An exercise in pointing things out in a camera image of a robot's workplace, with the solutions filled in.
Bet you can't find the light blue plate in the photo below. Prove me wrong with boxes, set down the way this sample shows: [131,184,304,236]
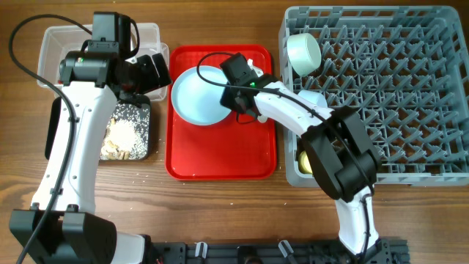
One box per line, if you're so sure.
[171,67,232,126]

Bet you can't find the rice and food scraps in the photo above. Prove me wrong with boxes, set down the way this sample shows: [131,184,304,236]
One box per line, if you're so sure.
[99,103,150,161]

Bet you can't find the light blue bowl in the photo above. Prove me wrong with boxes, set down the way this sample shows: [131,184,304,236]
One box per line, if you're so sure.
[298,90,328,108]

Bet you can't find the green bowl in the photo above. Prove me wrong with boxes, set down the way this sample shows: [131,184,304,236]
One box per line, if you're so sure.
[287,33,322,77]

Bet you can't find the yellow plastic cup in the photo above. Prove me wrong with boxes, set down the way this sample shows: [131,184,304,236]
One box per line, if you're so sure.
[298,150,313,175]

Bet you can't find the white plastic spoon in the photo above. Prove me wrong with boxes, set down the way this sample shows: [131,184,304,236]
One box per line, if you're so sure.
[257,115,268,123]

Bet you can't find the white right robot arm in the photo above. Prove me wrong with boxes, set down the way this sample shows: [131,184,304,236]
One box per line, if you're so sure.
[220,53,381,263]

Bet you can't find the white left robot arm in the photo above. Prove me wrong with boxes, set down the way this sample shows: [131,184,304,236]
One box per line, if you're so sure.
[10,12,171,263]

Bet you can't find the grey dishwasher rack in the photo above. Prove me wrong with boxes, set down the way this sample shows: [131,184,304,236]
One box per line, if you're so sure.
[278,6,468,186]

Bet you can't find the red plastic tray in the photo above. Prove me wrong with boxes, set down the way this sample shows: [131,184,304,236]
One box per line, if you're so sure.
[165,44,277,181]

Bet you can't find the black tray bin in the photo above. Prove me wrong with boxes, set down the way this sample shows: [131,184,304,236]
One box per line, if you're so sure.
[44,94,152,162]

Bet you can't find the clear plastic bin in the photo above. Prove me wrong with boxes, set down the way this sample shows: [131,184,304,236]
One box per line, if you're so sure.
[37,23,170,89]

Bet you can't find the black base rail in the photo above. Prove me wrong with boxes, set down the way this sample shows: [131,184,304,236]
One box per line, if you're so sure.
[144,238,410,264]

